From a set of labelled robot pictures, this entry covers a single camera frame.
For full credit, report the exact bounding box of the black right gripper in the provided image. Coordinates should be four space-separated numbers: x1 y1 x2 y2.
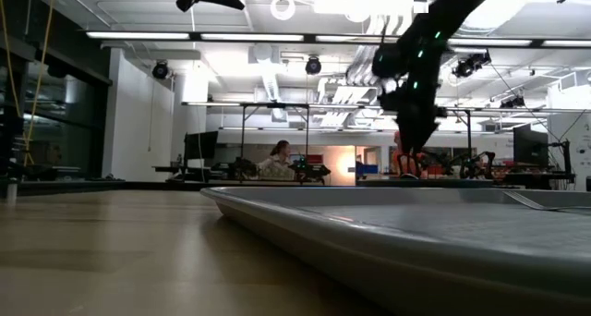
394 101 440 179

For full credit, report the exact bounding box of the grey metal tray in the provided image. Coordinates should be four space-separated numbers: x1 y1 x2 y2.
199 186 591 316

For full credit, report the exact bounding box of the long ceiling light bar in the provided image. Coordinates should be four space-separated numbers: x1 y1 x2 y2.
85 29 591 48

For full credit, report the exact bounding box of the background robot station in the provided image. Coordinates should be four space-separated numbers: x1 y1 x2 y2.
289 154 332 185

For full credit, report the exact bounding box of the black computer monitor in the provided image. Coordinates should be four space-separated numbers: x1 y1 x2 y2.
513 124 550 167
183 130 220 162

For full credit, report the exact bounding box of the white ring lamp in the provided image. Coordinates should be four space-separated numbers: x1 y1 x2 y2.
270 0 297 22

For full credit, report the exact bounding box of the black background gantry frame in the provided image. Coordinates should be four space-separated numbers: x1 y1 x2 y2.
238 102 312 178
443 106 474 167

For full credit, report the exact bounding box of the black aluminium table frame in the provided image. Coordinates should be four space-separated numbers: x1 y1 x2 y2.
16 179 320 198

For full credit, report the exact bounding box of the yellow hanging cord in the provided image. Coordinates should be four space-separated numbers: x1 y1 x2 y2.
0 0 58 167

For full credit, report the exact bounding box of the white post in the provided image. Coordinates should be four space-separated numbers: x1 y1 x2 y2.
5 176 19 204

